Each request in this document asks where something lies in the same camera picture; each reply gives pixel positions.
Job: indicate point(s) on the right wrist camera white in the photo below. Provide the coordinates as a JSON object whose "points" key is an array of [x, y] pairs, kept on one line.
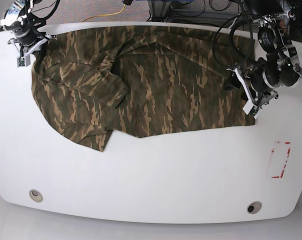
{"points": [[23, 61]]}

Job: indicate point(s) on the table cable grommet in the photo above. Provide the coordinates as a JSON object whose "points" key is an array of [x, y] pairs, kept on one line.
{"points": [[254, 207], [35, 196]]}

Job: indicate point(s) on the right table cable grommet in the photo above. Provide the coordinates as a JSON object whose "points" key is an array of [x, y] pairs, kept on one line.
{"points": [[254, 207]]}

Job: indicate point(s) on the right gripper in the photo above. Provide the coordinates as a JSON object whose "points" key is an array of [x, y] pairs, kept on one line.
{"points": [[30, 42]]}

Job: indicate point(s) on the camouflage t-shirt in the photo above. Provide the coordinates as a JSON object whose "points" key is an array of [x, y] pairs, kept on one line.
{"points": [[140, 80]]}

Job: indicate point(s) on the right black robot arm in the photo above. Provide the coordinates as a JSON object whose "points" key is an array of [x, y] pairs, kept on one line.
{"points": [[24, 24]]}

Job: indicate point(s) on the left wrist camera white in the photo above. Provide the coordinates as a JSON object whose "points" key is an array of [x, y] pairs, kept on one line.
{"points": [[251, 109]]}

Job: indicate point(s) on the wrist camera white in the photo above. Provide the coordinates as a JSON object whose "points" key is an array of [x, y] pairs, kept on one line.
{"points": [[251, 109], [23, 61]]}

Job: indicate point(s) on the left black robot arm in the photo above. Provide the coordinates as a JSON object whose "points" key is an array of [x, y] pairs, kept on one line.
{"points": [[281, 54]]}

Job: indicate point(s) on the red tape rectangle marking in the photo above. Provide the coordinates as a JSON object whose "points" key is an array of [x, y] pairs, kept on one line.
{"points": [[279, 159]]}

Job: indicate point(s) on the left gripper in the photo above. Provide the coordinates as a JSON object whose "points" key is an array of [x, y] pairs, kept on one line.
{"points": [[259, 86]]}

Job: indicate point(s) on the left table cable grommet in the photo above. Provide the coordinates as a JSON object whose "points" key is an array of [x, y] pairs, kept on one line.
{"points": [[35, 196]]}

